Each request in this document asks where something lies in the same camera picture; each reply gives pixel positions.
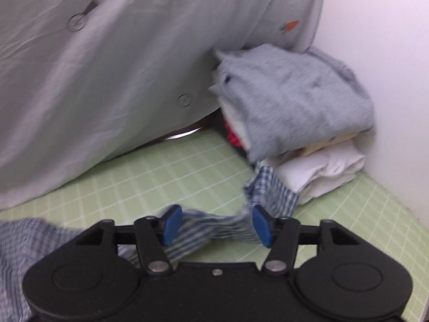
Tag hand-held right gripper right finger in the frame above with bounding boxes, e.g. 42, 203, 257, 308
251, 204, 356, 277

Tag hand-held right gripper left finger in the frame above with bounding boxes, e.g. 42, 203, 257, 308
74, 205, 184, 276

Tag blue plaid shirt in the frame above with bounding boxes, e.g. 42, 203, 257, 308
0, 166, 300, 322

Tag green grid mat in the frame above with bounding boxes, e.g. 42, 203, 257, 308
0, 127, 429, 322

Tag white folded garment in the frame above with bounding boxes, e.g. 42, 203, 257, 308
275, 141, 366, 205

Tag red and black garment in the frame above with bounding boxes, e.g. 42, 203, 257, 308
219, 109, 250, 162

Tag cream folded garment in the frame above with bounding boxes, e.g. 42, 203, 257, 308
295, 131, 361, 158

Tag grey folded garment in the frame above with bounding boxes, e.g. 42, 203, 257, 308
208, 43, 375, 166

